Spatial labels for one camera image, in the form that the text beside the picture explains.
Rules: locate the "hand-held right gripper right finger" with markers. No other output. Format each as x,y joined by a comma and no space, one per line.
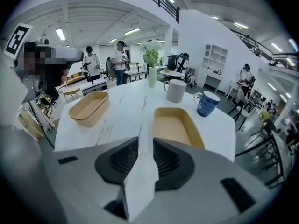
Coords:
210,183

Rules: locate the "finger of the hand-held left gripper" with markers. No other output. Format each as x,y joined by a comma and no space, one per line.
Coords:
72,54

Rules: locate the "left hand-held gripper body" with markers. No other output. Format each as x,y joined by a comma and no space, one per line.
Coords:
29,87

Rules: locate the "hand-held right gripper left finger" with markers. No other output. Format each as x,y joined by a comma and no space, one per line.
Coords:
81,178

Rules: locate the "person's left hand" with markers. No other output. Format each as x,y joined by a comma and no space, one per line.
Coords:
51,78

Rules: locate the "person's striped white shirt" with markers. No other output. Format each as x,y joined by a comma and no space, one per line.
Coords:
9,90

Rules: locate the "yellow sofa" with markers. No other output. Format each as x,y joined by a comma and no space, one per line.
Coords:
74,77

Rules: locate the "light wooden side table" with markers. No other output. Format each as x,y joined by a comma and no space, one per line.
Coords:
71,91

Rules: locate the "white desk brown sides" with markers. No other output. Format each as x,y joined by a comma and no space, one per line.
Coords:
94,86

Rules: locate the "black office chair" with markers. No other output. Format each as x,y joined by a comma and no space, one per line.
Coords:
108,69

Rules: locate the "black slat chair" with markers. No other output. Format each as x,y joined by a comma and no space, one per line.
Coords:
257,143

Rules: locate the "blue striped mug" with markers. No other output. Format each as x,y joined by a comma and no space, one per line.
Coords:
206,106

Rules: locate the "white flower bouquet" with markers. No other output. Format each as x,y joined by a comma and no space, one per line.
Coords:
151,50

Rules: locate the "rectangular table black legs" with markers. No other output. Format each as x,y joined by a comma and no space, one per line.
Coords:
281,148

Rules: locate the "pale green vase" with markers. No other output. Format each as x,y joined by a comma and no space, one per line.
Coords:
152,77

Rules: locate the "black chair white seat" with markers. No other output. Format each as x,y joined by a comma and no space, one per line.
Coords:
243,106

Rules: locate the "small tan box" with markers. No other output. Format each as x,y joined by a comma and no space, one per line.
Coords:
167,70

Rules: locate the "pale grey mug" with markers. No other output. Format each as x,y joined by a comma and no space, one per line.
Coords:
176,91

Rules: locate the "black balcony railing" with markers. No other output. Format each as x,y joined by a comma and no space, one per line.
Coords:
161,1
264,50

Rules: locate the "white domed floor robot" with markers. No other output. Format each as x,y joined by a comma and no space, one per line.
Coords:
191,80

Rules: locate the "round white table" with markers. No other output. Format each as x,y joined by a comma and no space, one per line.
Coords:
175,74

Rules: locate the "white cabinet desk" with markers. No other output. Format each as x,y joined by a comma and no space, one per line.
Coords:
211,73

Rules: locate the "white desk black frame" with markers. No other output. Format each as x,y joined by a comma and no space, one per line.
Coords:
135,73

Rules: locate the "black frame machine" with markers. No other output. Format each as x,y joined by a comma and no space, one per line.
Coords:
177,62

